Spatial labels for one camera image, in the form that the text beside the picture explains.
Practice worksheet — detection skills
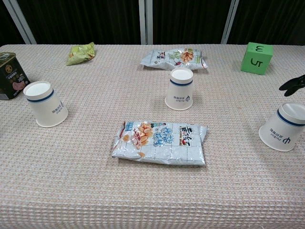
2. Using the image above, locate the dark curtain panel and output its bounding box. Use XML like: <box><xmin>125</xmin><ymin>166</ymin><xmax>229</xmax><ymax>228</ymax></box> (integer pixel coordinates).
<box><xmin>227</xmin><ymin>0</ymin><xmax>305</xmax><ymax>45</ymax></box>
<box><xmin>152</xmin><ymin>0</ymin><xmax>233</xmax><ymax>45</ymax></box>
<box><xmin>0</xmin><ymin>0</ymin><xmax>27</xmax><ymax>46</ymax></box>
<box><xmin>16</xmin><ymin>0</ymin><xmax>142</xmax><ymax>45</ymax></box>

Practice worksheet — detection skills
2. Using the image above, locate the small silver peanut snack bag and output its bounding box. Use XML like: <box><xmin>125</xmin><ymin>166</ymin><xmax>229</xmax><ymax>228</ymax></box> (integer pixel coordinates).
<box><xmin>140</xmin><ymin>47</ymin><xmax>208</xmax><ymax>71</ymax></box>

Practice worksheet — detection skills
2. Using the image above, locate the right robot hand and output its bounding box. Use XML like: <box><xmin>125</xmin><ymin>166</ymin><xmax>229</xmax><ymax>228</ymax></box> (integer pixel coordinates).
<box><xmin>278</xmin><ymin>74</ymin><xmax>305</xmax><ymax>97</ymax></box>

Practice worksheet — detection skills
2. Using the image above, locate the white paper cup blue ring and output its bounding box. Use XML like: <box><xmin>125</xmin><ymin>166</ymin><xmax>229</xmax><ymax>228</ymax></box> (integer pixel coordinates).
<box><xmin>165</xmin><ymin>68</ymin><xmax>193</xmax><ymax>111</ymax></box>
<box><xmin>258</xmin><ymin>102</ymin><xmax>305</xmax><ymax>152</ymax></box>
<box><xmin>23</xmin><ymin>81</ymin><xmax>69</xmax><ymax>127</ymax></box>

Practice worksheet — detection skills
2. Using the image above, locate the green snack bag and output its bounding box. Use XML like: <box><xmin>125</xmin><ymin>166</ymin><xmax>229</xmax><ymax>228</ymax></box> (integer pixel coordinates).
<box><xmin>66</xmin><ymin>42</ymin><xmax>96</xmax><ymax>66</ymax></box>

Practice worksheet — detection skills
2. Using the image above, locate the beige woven tablecloth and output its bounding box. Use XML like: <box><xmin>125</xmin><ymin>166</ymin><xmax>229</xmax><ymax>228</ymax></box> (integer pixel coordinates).
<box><xmin>0</xmin><ymin>44</ymin><xmax>305</xmax><ymax>229</ymax></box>

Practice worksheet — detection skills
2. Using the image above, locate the dark green tin can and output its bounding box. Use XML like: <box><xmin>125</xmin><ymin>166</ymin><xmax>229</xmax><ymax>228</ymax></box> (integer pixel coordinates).
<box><xmin>0</xmin><ymin>52</ymin><xmax>31</xmax><ymax>100</ymax></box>

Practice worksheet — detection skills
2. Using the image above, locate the large silver peanut snack bag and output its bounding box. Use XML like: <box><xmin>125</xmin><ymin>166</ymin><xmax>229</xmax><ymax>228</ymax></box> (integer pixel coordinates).
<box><xmin>111</xmin><ymin>120</ymin><xmax>208</xmax><ymax>166</ymax></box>

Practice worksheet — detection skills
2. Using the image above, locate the green foam number cube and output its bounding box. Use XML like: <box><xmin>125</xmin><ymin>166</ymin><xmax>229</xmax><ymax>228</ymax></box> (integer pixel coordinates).
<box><xmin>240</xmin><ymin>42</ymin><xmax>274</xmax><ymax>76</ymax></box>

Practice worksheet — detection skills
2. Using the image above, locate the grey partition frame post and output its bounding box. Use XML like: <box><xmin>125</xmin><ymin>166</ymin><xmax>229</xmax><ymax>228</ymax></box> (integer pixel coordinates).
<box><xmin>3</xmin><ymin>0</ymin><xmax>38</xmax><ymax>45</ymax></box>
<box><xmin>221</xmin><ymin>0</ymin><xmax>240</xmax><ymax>45</ymax></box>
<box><xmin>139</xmin><ymin>0</ymin><xmax>153</xmax><ymax>45</ymax></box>

